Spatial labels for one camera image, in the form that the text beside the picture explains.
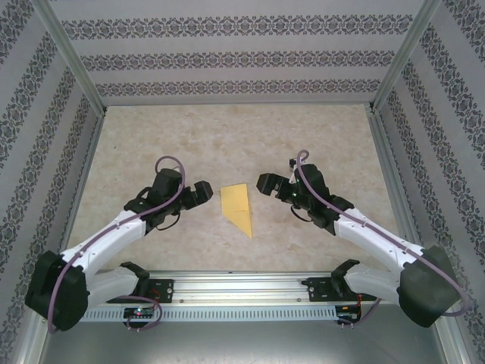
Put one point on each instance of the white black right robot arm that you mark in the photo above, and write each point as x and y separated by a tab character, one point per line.
371	243

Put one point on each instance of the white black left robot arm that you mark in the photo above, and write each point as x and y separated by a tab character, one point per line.
113	242

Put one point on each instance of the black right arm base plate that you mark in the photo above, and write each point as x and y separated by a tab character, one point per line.
318	290

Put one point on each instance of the wide aluminium side rail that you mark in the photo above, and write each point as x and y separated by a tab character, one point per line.
395	189

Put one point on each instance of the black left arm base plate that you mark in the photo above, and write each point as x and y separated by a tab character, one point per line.
163	290

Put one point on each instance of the long aluminium mounting rail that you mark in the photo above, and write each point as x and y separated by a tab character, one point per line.
242	288

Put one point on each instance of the narrow aluminium side rail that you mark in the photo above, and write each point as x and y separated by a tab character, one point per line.
80	189

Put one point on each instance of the aluminium frame post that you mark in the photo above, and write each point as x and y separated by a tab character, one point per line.
403	57
75	57

